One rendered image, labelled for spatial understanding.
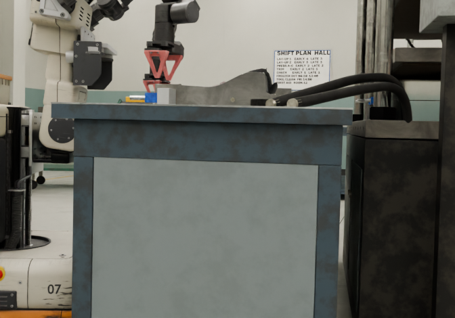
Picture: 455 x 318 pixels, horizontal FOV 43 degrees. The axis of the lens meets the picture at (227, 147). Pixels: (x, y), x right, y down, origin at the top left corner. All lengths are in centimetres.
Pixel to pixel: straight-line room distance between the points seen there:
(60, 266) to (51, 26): 87
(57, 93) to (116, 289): 97
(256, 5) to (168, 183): 837
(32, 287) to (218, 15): 808
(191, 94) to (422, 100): 101
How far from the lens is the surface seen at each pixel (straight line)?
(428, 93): 248
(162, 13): 163
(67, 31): 223
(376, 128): 198
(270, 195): 131
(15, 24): 977
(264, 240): 132
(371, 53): 279
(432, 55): 212
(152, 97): 162
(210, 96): 193
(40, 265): 206
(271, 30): 949
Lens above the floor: 76
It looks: 2 degrees down
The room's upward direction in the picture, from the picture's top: 1 degrees clockwise
